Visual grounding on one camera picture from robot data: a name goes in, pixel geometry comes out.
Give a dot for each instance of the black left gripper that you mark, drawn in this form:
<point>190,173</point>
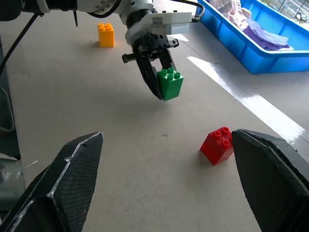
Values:
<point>154,44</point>

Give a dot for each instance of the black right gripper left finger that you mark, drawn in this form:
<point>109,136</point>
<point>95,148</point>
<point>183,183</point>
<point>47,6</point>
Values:
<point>72,174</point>

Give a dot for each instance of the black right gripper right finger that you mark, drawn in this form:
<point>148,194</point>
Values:
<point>272,183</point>

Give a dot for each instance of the green toy building block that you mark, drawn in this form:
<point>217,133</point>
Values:
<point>172,87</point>

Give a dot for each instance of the orange toy building block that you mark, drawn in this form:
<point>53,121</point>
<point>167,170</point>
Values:
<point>106,37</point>

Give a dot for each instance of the red toy building block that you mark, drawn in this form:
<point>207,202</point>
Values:
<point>216,147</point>

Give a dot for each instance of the grey robot body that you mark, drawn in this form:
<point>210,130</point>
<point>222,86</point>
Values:
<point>7,145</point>

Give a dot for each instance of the blue plastic bin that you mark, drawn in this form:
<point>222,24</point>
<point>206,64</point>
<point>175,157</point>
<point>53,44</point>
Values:
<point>241,46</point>

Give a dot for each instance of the pink knitted cloth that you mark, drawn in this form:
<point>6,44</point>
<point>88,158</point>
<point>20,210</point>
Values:
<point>231,12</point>

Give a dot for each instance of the purple cloth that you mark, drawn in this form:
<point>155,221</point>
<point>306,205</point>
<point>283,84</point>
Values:
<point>265,43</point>

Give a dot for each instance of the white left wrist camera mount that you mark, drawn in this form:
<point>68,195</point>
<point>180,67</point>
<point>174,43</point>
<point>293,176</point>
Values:
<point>169,20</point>

